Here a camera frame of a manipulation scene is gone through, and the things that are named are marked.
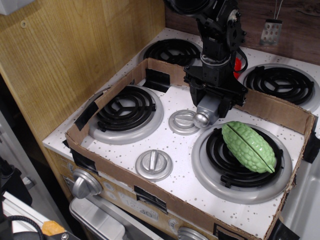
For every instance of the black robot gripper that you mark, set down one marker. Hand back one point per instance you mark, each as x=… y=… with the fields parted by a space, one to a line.
x=218 y=81

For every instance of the grey pepper shaker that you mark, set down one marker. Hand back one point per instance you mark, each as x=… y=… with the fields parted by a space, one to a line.
x=207 y=112

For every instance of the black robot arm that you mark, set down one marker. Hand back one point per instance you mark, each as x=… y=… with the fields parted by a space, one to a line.
x=220 y=29

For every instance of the silver middle stovetop knob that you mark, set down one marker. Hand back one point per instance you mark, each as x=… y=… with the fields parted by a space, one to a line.
x=181 y=122

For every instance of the silver stovetop knob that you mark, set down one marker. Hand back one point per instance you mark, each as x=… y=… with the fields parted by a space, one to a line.
x=154 y=165
x=181 y=122

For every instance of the red toy strawberry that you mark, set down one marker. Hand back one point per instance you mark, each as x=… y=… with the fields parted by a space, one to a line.
x=237 y=66

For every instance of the back left stove burner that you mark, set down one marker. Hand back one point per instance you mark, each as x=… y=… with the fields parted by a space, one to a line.
x=174 y=51

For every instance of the stove burner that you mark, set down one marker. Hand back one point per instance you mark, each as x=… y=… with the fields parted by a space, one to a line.
x=174 y=51
x=132 y=115
x=285 y=82
x=224 y=176

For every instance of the green toy bitter gourd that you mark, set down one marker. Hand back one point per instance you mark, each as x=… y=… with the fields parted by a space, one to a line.
x=249 y=147

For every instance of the front right stove burner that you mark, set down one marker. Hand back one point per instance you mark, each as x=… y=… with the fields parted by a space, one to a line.
x=224 y=176

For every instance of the back right stove burner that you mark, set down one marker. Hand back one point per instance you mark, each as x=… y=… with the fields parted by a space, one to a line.
x=285 y=82

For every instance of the front left stove burner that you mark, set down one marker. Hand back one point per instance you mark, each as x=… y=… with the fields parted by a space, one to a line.
x=132 y=115

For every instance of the hanging silver slotted spatula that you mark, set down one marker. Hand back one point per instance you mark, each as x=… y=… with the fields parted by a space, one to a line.
x=271 y=32

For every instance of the silver front stovetop knob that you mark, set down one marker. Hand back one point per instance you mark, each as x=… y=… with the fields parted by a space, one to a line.
x=154 y=165

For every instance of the toy oven clock display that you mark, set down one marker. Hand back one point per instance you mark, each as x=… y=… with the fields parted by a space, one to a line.
x=139 y=207

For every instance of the silver oven knob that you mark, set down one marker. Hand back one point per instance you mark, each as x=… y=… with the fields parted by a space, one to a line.
x=85 y=184
x=185 y=233

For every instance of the brown cardboard tray border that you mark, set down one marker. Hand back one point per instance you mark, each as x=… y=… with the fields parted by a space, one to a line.
x=144 y=146

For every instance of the silver oven front knob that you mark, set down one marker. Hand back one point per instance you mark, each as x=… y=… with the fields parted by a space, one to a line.
x=85 y=184

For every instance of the orange object bottom left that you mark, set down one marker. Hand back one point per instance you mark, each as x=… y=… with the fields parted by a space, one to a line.
x=51 y=228

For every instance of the silver oven door handle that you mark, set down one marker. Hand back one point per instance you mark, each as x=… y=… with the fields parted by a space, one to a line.
x=107 y=221

